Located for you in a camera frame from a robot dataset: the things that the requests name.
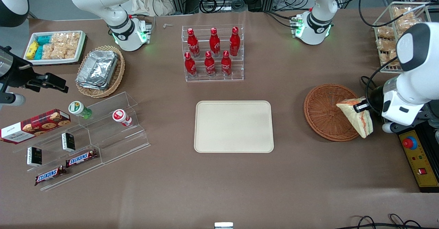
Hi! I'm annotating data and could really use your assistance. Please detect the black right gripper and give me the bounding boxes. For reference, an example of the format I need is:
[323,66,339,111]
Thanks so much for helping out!
[10,59,69,94]

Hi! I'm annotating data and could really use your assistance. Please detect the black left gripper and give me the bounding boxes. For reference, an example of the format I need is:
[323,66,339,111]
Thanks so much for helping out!
[353,84,386,114]

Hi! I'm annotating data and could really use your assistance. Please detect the triangular sandwich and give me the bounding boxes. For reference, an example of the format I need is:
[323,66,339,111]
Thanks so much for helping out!
[336,98,373,139]

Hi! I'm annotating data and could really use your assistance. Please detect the aluminium foil tray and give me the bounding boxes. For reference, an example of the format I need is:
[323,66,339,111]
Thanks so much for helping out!
[76,50,119,87]
[77,81,108,91]

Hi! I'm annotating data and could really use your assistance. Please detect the white rectangular snack tray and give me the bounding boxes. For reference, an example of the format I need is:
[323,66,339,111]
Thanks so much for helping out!
[23,31,86,65]

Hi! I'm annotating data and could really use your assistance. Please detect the round brown wicker basket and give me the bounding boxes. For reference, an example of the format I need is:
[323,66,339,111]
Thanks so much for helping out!
[304,84,367,142]

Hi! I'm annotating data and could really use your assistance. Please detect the oval light wicker basket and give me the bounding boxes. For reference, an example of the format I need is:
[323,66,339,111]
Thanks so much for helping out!
[75,45,126,99]

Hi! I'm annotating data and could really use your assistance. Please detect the beige rectangular tray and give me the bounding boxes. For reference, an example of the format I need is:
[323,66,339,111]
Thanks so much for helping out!
[194,101,274,153]

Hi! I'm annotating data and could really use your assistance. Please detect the green capped small bottle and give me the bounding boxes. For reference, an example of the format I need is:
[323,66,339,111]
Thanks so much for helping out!
[68,101,92,119]

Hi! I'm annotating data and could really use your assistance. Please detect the clear bag of crackers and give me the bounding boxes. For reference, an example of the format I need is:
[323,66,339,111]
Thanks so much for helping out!
[53,43,67,59]
[42,44,55,60]
[51,32,81,46]
[65,41,79,59]

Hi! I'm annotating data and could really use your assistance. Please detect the yellow snack packet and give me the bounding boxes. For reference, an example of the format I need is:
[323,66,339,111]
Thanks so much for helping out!
[26,41,39,60]

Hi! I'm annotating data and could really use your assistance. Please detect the red tartan cookie box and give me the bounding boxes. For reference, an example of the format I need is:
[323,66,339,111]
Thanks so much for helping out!
[0,109,71,144]

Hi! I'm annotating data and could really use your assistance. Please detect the clear bag of pastries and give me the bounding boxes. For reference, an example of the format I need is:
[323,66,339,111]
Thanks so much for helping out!
[393,7,413,21]
[377,25,395,39]
[398,19,423,32]
[377,38,400,66]

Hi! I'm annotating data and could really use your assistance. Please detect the small black white box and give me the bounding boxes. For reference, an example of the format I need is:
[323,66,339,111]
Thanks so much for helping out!
[61,133,76,152]
[27,147,43,167]

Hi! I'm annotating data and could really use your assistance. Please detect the red capped small bottle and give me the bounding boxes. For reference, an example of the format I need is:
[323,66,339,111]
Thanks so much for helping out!
[112,109,132,127]

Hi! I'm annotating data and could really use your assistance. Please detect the snickers chocolate bar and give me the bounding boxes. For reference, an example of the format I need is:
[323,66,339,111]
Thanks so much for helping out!
[65,149,98,168]
[34,165,67,186]

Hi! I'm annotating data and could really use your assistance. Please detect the yellow emergency stop box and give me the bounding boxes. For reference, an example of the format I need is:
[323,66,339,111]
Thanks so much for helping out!
[397,122,439,192]

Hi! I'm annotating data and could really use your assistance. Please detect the clear acrylic stepped display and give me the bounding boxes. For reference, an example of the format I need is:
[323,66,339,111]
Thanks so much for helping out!
[13,92,151,192]

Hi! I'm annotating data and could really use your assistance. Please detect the beige cloth bag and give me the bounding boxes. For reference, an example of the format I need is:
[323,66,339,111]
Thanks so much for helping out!
[130,0,176,16]

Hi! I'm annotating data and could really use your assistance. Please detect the clear acrylic bottle rack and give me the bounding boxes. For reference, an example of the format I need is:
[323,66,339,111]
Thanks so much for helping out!
[181,24,245,82]

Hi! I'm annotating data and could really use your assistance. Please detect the red cola bottle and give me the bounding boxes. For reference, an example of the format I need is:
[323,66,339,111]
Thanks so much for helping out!
[187,28,200,58]
[221,50,232,77]
[204,51,216,77]
[184,52,198,78]
[229,27,240,57]
[209,27,221,57]

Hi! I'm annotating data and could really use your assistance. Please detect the black cable on table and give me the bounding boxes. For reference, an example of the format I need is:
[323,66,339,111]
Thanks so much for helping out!
[360,76,378,93]

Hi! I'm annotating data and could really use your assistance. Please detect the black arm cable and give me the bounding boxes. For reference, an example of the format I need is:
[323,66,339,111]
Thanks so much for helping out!
[365,56,398,106]
[359,0,429,28]

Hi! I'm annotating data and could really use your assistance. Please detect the white wire rack basket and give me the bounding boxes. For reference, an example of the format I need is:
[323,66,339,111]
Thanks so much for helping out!
[372,2,432,73]

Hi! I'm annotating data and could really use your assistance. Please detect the black cables at table edge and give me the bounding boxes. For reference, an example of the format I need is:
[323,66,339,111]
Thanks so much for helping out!
[338,214,423,229]

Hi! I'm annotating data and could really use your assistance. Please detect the coiled black cable bundle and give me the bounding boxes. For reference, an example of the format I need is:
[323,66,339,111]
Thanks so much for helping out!
[200,0,225,14]

